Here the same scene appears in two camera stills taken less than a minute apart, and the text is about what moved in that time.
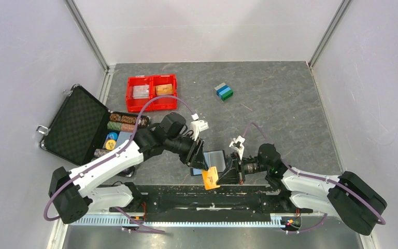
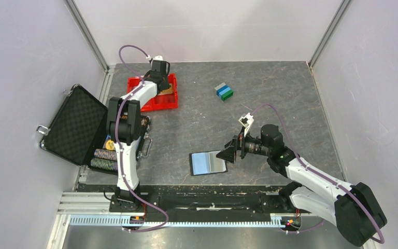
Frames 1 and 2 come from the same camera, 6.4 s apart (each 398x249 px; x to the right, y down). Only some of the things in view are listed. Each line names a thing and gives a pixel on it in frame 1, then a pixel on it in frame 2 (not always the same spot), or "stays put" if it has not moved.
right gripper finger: (231, 177) to (228, 154)
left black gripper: (195, 158) to (166, 84)
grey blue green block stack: (224, 91) stays put
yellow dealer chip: (110, 144) stays put
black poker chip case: (83, 127) stays put
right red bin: (165, 103) stays put
